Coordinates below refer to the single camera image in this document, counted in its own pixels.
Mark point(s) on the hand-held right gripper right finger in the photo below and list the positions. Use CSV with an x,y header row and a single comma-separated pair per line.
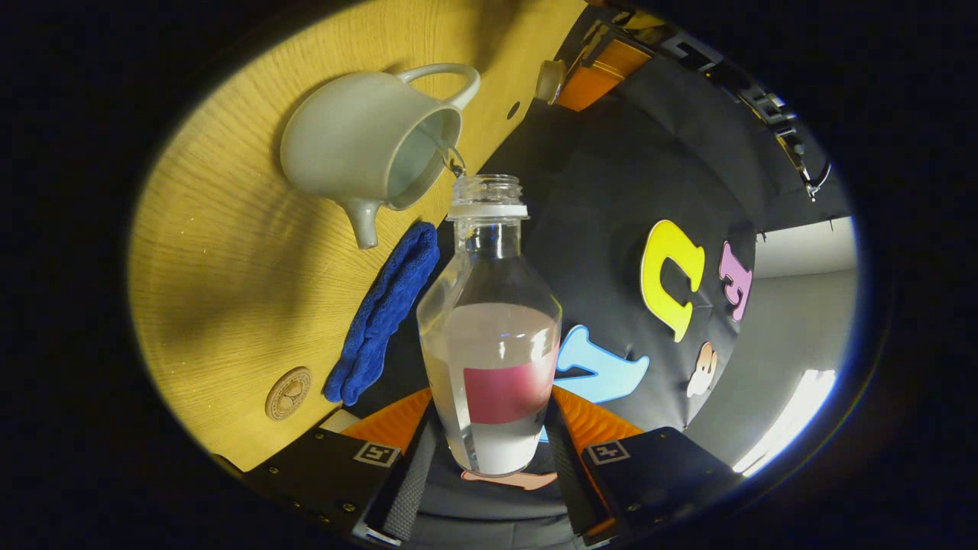
x,y
657,473

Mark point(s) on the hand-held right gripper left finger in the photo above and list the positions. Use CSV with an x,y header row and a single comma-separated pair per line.
x,y
306,473

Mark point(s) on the blue towel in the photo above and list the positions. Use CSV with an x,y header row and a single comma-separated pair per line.
x,y
382,313

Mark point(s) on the metal backdrop frame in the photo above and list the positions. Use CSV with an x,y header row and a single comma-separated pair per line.
x,y
772,107

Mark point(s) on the white teacup lid blue print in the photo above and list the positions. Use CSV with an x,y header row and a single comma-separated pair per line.
x,y
548,80

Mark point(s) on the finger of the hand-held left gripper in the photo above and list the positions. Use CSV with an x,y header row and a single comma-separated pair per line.
x,y
611,27
592,84

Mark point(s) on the round wooden coaster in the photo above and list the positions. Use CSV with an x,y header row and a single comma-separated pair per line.
x,y
288,394

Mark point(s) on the clear plastic water bottle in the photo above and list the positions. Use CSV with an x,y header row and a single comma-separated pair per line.
x,y
489,351

